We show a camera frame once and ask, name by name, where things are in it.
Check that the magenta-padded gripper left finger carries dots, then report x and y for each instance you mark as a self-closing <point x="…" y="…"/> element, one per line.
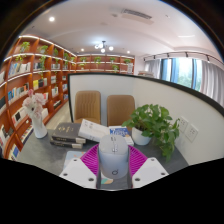
<point x="77" y="170"/>

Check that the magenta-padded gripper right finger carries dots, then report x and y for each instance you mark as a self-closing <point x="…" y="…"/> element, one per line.
<point x="151" y="170"/>

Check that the white computer mouse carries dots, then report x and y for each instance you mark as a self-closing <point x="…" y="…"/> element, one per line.
<point x="113" y="160"/>

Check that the thin dark hardcover book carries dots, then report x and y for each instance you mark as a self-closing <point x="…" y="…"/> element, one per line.
<point x="65" y="144"/>

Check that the thick dark hardcover book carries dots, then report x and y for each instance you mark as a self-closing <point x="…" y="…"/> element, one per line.
<point x="66" y="131"/>

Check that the thick white book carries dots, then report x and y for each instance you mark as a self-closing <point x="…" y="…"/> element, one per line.
<point x="93" y="130"/>

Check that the green plant in white pot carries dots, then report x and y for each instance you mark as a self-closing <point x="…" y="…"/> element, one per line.
<point x="150" y="123"/>

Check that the blue and white book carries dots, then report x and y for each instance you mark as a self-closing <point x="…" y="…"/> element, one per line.
<point x="120" y="130"/>

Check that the white vase with pink flowers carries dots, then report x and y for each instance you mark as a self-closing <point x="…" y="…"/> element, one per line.
<point x="39" y="126"/>

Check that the tan upholstered chair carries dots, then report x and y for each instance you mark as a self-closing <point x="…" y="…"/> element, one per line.
<point x="120" y="108"/>
<point x="87" y="106"/>

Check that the orange wooden bookshelf unit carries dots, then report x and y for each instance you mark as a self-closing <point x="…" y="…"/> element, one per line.
<point x="23" y="83"/>

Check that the window with curtains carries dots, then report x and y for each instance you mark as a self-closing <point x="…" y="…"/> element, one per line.
<point x="185" y="71"/>

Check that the ceiling lamp with round bulbs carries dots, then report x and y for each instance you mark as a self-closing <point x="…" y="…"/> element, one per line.
<point x="103" y="47"/>

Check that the ceiling air vent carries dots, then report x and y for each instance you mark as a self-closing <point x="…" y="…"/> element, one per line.
<point x="136" y="15"/>

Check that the white wall socket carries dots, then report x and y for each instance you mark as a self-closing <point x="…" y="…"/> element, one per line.
<point x="183" y="124"/>
<point x="191" y="133"/>

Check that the black ceiling track light rail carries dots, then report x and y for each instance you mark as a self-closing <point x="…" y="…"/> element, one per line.
<point x="186" y="54"/>

